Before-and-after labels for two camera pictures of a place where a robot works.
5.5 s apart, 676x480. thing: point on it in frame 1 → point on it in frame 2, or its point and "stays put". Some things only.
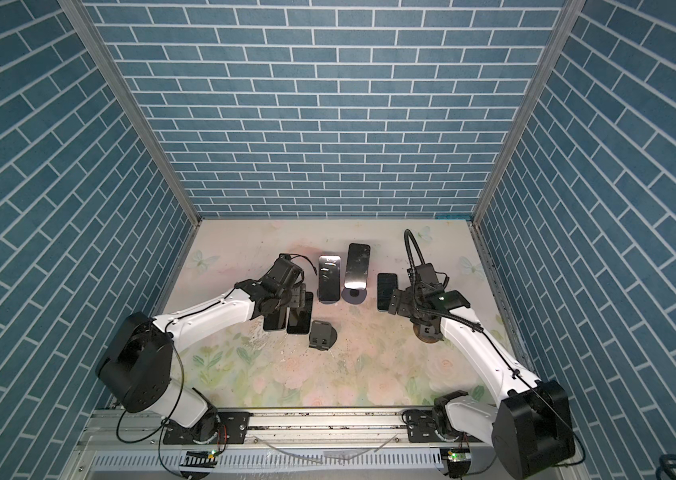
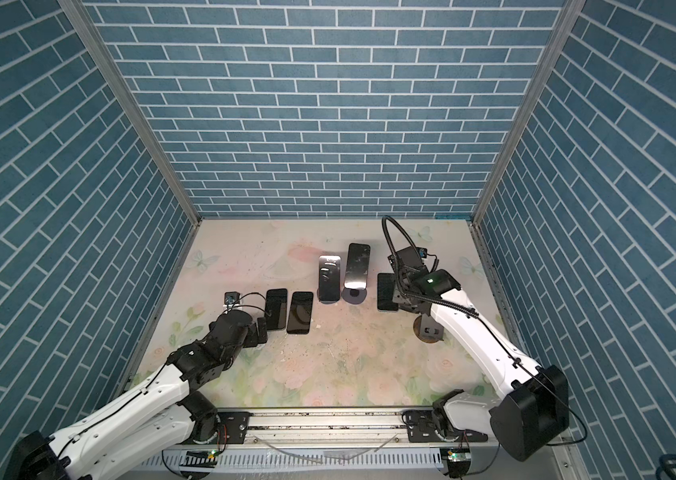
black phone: (275, 321) stays put
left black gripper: (296, 284) → (255, 338)
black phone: (300, 319) stays put
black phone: (386, 284) stays put
